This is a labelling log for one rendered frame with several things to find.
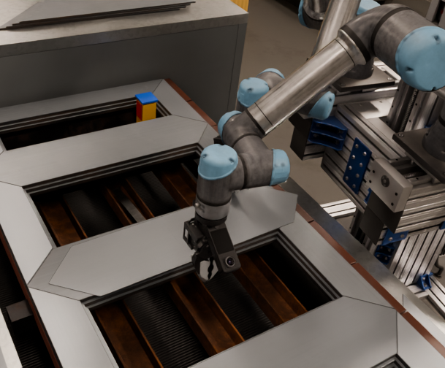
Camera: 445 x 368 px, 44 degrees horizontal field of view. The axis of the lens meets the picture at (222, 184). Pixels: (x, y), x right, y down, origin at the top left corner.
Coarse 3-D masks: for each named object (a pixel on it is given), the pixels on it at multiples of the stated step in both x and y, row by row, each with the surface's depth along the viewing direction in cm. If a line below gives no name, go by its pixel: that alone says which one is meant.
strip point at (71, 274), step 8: (72, 248) 137; (72, 256) 135; (64, 264) 132; (72, 264) 133; (80, 264) 133; (56, 272) 130; (64, 272) 130; (72, 272) 131; (80, 272) 131; (56, 280) 128; (64, 280) 128; (72, 280) 129; (80, 280) 129; (88, 280) 129; (72, 288) 127; (80, 288) 127; (88, 288) 127; (96, 288) 128
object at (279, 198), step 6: (264, 192) 162; (270, 192) 163; (276, 192) 163; (282, 192) 163; (270, 198) 161; (276, 198) 161; (282, 198) 161; (288, 198) 162; (276, 204) 158; (282, 204) 159; (288, 204) 159; (294, 204) 159; (282, 210) 157; (288, 210) 157; (294, 210) 157; (288, 216) 155
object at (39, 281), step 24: (24, 120) 179; (48, 120) 183; (0, 144) 169; (192, 144) 178; (96, 168) 163; (120, 168) 167; (264, 240) 149; (288, 240) 148; (48, 264) 132; (192, 264) 138; (312, 264) 142; (48, 288) 126; (144, 288) 132; (48, 336) 117; (384, 360) 121
